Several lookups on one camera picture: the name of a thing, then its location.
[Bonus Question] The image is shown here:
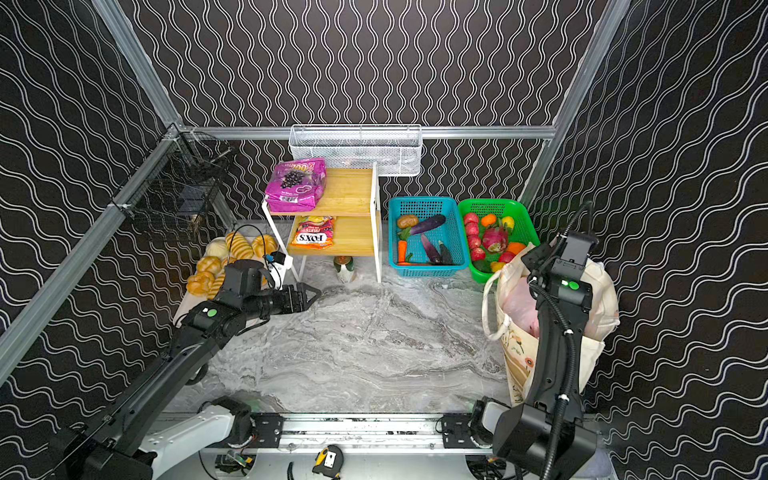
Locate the pink dragon fruit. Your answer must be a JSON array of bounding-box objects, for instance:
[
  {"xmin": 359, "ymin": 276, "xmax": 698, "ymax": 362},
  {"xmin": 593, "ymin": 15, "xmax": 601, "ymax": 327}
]
[{"xmin": 482, "ymin": 225, "xmax": 509, "ymax": 254}]

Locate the purple snack bag left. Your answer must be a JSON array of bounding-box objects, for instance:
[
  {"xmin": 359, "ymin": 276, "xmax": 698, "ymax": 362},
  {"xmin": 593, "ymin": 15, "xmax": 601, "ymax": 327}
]
[{"xmin": 265, "ymin": 158, "xmax": 327, "ymax": 213}]

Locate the brown potato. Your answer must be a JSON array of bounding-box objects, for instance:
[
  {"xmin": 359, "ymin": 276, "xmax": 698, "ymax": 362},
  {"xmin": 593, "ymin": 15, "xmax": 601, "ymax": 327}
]
[{"xmin": 396, "ymin": 214, "xmax": 420, "ymax": 231}]

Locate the teal plastic basket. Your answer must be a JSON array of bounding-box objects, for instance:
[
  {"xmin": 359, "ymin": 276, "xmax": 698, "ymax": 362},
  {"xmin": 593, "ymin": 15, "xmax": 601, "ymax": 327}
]
[{"xmin": 388, "ymin": 196, "xmax": 470, "ymax": 277}]

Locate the green plastic basket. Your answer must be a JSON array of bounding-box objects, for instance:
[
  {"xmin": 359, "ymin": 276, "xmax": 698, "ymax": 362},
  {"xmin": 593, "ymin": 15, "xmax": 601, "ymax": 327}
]
[{"xmin": 458, "ymin": 199, "xmax": 540, "ymax": 284}]

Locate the white wire wall basket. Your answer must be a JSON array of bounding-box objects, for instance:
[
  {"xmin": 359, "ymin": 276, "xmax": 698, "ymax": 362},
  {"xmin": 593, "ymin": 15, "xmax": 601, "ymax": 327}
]
[{"xmin": 289, "ymin": 124, "xmax": 423, "ymax": 177}]

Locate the pink plastic bag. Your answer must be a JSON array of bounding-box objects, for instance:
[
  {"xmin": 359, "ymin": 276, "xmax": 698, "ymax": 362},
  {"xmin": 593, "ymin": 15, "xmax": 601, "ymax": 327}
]
[{"xmin": 502, "ymin": 280, "xmax": 540, "ymax": 338}]

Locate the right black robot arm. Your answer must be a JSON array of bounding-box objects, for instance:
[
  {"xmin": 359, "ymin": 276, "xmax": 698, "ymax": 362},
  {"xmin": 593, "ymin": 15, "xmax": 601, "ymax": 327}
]
[{"xmin": 492, "ymin": 232, "xmax": 597, "ymax": 479}]

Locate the orange carrot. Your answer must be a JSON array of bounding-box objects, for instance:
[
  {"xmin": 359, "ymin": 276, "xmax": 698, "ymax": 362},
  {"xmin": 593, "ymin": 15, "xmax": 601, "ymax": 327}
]
[{"xmin": 397, "ymin": 240, "xmax": 408, "ymax": 264}]

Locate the yellow black tape measure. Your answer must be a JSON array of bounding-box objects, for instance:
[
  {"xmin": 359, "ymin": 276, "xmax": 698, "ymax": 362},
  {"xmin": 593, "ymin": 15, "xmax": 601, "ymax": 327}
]
[{"xmin": 312, "ymin": 445, "xmax": 344, "ymax": 479}]

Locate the purple eggplant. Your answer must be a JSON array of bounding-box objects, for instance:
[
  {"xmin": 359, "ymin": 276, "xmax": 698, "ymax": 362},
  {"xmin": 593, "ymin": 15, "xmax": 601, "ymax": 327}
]
[{"xmin": 409, "ymin": 214, "xmax": 446, "ymax": 235}]

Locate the beige bread tray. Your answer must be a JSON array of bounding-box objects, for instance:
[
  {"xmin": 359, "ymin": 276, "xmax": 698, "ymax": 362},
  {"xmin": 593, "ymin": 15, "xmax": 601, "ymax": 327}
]
[{"xmin": 172, "ymin": 232, "xmax": 279, "ymax": 327}]

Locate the green glass bottle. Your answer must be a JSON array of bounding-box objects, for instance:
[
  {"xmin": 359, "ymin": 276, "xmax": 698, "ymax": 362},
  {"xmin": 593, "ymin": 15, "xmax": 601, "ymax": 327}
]
[{"xmin": 333, "ymin": 256, "xmax": 356, "ymax": 283}]

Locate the white wooden two-tier shelf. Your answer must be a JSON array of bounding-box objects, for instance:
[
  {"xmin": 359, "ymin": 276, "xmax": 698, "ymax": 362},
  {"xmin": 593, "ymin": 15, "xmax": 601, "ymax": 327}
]
[{"xmin": 261, "ymin": 162, "xmax": 383, "ymax": 281}]

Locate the cream canvas tote bag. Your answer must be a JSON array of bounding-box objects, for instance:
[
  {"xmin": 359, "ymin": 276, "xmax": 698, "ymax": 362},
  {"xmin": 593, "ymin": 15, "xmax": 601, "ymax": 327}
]
[{"xmin": 481, "ymin": 242, "xmax": 622, "ymax": 406}]

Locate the red Fox's candy bag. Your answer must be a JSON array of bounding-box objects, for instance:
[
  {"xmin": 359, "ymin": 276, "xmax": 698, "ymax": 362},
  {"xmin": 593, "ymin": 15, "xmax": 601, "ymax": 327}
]
[{"xmin": 290, "ymin": 216, "xmax": 335, "ymax": 249}]

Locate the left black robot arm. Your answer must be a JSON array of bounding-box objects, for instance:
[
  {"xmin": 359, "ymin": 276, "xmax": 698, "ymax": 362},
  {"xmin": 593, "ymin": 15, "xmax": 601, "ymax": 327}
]
[{"xmin": 47, "ymin": 260, "xmax": 322, "ymax": 479}]

